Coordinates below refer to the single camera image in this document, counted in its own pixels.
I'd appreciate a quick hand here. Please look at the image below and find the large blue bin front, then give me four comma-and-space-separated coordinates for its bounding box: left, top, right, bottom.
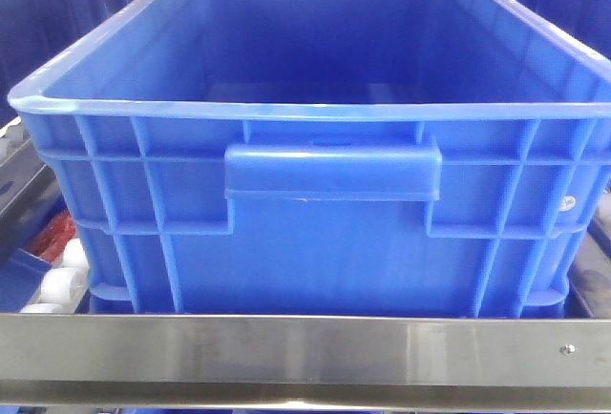
9, 0, 610, 318

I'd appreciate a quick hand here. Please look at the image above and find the steel shelf front rail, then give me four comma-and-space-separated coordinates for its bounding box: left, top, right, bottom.
1, 314, 610, 412

